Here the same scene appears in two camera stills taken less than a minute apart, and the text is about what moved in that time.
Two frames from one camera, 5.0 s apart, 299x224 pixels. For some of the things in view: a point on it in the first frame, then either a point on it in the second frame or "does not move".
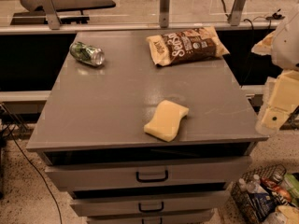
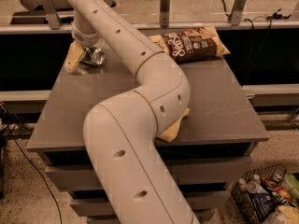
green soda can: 87,53 does not move
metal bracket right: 237,9 does not move
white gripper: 289,49 to 84,37
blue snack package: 263,203 does not move
